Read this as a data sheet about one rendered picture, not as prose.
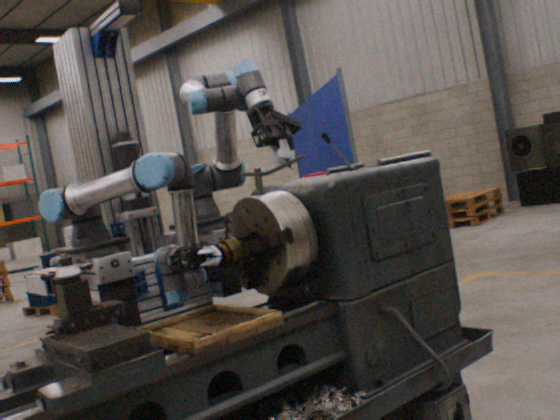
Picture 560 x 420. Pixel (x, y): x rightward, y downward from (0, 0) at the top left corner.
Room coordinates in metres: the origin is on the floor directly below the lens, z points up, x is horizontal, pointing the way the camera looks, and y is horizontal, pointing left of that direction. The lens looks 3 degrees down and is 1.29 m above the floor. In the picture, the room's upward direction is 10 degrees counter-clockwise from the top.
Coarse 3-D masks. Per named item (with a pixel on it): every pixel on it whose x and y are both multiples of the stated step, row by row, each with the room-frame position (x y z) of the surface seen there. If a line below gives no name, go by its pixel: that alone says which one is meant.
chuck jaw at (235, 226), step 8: (224, 216) 1.95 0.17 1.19; (232, 216) 1.94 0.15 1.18; (224, 224) 1.95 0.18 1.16; (232, 224) 1.91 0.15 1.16; (240, 224) 1.93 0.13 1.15; (224, 232) 1.92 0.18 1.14; (232, 232) 1.89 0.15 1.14; (240, 232) 1.90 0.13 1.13; (248, 232) 1.91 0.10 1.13; (224, 240) 1.89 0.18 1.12; (240, 240) 1.90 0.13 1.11; (248, 240) 1.92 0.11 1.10
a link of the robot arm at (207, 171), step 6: (204, 162) 2.54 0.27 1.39; (192, 168) 2.50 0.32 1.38; (198, 168) 2.51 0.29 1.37; (204, 168) 2.53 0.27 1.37; (210, 168) 2.54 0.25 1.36; (198, 174) 2.51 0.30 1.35; (204, 174) 2.52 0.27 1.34; (210, 174) 2.52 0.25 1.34; (198, 180) 2.51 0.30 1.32; (204, 180) 2.51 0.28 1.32; (210, 180) 2.52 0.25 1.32; (198, 186) 2.51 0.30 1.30; (204, 186) 2.52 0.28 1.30; (210, 186) 2.53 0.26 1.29; (198, 192) 2.50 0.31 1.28; (204, 192) 2.51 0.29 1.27; (210, 192) 2.54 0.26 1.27
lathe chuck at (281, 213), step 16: (272, 192) 1.94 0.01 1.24; (240, 208) 1.94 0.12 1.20; (256, 208) 1.87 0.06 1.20; (272, 208) 1.83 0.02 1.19; (288, 208) 1.85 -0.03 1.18; (256, 224) 1.89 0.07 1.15; (272, 224) 1.82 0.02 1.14; (288, 224) 1.81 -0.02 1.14; (304, 224) 1.84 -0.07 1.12; (304, 240) 1.83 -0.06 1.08; (272, 256) 1.85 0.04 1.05; (288, 256) 1.79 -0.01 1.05; (304, 256) 1.83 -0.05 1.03; (272, 272) 1.86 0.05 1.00; (288, 272) 1.81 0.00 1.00; (304, 272) 1.86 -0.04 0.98; (272, 288) 1.87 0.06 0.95
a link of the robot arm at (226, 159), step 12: (228, 72) 2.31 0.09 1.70; (216, 84) 2.27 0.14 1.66; (228, 84) 2.28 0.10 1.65; (216, 120) 2.39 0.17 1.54; (228, 120) 2.38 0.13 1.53; (216, 132) 2.43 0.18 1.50; (228, 132) 2.41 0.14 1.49; (216, 144) 2.47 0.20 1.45; (228, 144) 2.44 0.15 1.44; (216, 156) 2.51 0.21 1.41; (228, 156) 2.48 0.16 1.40; (216, 168) 2.52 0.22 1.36; (228, 168) 2.50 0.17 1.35; (240, 168) 2.55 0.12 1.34; (216, 180) 2.53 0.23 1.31; (228, 180) 2.54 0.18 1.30; (240, 180) 2.55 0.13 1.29
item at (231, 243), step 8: (232, 240) 1.84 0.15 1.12; (216, 248) 1.81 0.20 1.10; (224, 248) 1.80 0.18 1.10; (232, 248) 1.81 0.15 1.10; (240, 248) 1.82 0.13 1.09; (216, 256) 1.85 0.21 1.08; (224, 256) 1.79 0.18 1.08; (232, 256) 1.81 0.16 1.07; (240, 256) 1.82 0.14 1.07; (224, 264) 1.80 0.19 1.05; (232, 264) 1.82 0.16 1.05; (240, 264) 1.84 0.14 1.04
